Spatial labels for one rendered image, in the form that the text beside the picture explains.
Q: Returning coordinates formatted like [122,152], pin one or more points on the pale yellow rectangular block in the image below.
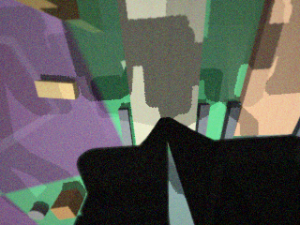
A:
[56,89]

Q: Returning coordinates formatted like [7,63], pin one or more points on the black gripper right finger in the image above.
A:
[200,162]

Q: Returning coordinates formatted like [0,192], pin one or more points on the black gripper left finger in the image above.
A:
[143,163]

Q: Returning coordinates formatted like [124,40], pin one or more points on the small tan cube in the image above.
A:
[67,204]

